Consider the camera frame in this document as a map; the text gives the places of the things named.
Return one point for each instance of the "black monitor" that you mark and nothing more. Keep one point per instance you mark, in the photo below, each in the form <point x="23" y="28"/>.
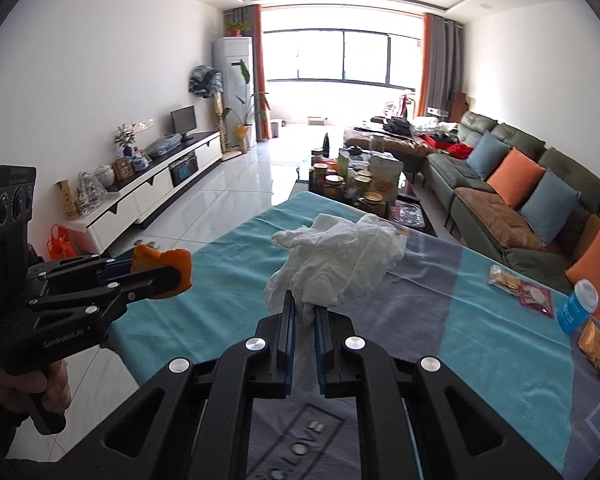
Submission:
<point x="183" y="121"/>

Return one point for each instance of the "wooden side cabinet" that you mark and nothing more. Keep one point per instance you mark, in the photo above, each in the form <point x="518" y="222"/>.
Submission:
<point x="459" y="105"/>

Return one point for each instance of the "pile of clothes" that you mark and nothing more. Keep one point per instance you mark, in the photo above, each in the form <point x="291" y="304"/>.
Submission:
<point x="430" y="135"/>

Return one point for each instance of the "white tissue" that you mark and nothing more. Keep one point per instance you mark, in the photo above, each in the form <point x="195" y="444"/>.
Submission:
<point x="340" y="255"/>

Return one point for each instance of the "person's left hand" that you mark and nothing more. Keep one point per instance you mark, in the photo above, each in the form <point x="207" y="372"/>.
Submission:
<point x="52" y="385"/>

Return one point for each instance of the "tall printed box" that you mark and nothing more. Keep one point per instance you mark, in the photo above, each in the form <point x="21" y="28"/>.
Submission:
<point x="67" y="199"/>

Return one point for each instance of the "white standing air conditioner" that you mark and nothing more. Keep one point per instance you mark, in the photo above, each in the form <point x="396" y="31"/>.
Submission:
<point x="230" y="75"/>

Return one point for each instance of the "tall leafy potted plant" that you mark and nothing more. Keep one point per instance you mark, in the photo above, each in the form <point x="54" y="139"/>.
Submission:
<point x="245" y="110"/>

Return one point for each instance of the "group of jars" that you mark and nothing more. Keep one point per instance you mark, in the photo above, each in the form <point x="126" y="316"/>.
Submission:
<point x="335" y="182"/>

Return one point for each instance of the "clear cracker packet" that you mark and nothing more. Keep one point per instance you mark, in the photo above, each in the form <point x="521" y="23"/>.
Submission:
<point x="505" y="277"/>

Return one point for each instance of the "blue cup with white lid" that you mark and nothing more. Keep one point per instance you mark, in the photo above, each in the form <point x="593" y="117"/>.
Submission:
<point x="575" y="307"/>

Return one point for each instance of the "brown paper bag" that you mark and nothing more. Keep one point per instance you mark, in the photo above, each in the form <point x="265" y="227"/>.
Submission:
<point x="385" y="172"/>

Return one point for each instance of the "white black media cabinet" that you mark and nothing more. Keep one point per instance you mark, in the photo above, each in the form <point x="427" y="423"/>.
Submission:
<point x="150" y="195"/>

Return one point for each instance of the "large window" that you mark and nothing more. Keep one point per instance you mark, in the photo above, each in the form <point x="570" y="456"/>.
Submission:
<point x="340" y="57"/>

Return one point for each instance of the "flower vase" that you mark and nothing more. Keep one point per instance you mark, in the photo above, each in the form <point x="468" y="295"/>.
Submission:
<point x="125" y="137"/>

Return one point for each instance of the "green sectional sofa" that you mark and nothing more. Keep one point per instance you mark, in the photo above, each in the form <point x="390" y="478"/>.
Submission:
<point x="485" y="220"/>

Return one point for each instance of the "cloth covered floor fan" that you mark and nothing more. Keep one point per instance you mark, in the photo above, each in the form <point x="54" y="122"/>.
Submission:
<point x="205" y="80"/>

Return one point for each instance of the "glass ship ornament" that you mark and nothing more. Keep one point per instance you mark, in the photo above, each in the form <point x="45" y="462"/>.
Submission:
<point x="88" y="192"/>

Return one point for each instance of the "red snack packet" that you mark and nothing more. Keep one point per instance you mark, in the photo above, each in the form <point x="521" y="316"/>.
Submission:
<point x="536" y="299"/>

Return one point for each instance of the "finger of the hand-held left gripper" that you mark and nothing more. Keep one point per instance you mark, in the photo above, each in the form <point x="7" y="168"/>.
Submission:
<point x="145" y="285"/>
<point x="80" y="269"/>

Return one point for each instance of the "clear plastic bag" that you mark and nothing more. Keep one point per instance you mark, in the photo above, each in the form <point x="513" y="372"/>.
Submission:
<point x="164" y="146"/>

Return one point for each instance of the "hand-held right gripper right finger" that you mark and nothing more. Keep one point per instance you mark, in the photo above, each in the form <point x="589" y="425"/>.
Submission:
<point x="321" y="345"/>

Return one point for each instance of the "blue white ceramic jar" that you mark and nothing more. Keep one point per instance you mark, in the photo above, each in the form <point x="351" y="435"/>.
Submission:
<point x="139" y="162"/>

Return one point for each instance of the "grey orange curtain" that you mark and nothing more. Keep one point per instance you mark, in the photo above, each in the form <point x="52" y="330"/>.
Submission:
<point x="437" y="65"/>
<point x="255" y="70"/>

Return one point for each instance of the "small green potted plant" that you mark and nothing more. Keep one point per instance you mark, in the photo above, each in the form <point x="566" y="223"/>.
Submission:
<point x="236" y="27"/>

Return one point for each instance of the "small grey waste bin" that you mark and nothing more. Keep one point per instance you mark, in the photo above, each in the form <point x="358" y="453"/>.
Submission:
<point x="276" y="127"/>

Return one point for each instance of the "orange peel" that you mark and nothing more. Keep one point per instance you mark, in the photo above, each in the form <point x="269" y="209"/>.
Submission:
<point x="155" y="257"/>

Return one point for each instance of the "orange plastic bag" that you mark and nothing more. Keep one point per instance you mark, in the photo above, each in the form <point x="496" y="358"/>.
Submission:
<point x="62" y="245"/>

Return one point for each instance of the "blue cushion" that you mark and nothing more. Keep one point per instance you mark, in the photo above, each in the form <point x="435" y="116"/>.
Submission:
<point x="487" y="155"/>
<point x="550" y="207"/>

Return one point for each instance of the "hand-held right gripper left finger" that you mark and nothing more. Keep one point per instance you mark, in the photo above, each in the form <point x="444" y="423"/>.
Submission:
<point x="290" y="345"/>

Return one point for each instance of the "glass coffee table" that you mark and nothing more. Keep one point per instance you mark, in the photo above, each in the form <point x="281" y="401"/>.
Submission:
<point x="410" y="215"/>

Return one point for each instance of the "crumpled gold wrapper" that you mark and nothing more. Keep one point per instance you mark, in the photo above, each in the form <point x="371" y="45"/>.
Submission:
<point x="596" y="347"/>

